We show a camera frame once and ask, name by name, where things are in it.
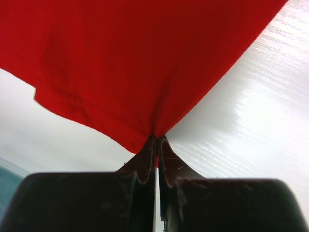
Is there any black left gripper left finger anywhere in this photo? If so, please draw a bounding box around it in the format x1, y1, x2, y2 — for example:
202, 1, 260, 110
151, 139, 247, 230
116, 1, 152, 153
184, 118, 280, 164
0, 137, 156, 232

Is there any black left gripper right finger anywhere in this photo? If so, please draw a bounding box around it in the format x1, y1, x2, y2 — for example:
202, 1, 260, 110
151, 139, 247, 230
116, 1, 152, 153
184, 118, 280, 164
157, 137, 309, 232

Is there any bright red t-shirt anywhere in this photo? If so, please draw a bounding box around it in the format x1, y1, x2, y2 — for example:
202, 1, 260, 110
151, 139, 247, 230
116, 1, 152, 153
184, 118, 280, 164
0, 0, 286, 172

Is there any translucent blue plastic bin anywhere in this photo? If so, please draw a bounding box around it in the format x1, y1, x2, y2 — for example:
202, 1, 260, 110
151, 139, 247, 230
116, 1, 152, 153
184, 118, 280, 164
0, 158, 29, 219

